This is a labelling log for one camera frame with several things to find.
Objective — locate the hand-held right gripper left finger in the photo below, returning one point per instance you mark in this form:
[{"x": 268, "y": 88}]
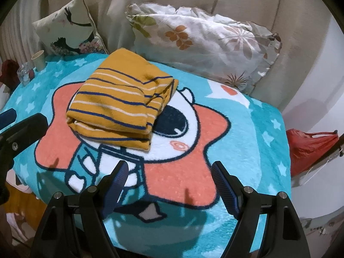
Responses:
[{"x": 118, "y": 184}]

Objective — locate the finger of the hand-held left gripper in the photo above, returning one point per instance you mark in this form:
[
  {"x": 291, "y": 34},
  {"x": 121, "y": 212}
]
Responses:
[
  {"x": 7, "y": 117},
  {"x": 27, "y": 130}
]

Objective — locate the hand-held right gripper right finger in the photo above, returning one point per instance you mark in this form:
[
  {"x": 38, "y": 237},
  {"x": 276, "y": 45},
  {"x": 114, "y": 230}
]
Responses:
[{"x": 225, "y": 189}]

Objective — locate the yellow striped sweater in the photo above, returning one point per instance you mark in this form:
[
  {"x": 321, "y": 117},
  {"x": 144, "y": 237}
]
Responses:
[{"x": 118, "y": 104}]

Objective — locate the blue cartoon printed blanket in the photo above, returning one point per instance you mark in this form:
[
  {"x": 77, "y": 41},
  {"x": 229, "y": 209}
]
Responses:
[{"x": 242, "y": 166}]

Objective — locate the dark red cloth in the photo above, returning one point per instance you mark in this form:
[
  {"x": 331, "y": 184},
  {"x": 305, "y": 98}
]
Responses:
[{"x": 8, "y": 72}]

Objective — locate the clear glass jar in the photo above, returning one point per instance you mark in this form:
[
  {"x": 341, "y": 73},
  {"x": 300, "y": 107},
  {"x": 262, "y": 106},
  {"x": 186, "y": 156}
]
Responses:
[{"x": 24, "y": 74}]

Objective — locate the paper cup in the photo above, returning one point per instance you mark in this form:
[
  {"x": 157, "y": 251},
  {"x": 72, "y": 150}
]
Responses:
[{"x": 39, "y": 60}]

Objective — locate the pale pleated curtain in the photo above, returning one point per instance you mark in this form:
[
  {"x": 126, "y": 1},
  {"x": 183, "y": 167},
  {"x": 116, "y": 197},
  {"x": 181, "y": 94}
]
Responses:
[{"x": 16, "y": 32}]

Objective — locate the red plastic bag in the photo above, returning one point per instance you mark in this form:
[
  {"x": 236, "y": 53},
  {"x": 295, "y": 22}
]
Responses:
[{"x": 306, "y": 147}]

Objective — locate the bird print cushion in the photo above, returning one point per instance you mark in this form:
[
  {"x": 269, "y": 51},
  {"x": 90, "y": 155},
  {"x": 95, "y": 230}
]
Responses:
[{"x": 70, "y": 29}]

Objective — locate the white floral pillow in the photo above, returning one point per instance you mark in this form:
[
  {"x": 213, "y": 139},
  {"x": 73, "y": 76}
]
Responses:
[{"x": 204, "y": 43}]

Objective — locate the beige upholstered headboard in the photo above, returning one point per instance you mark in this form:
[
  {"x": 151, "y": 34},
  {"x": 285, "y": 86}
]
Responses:
[{"x": 242, "y": 0}]

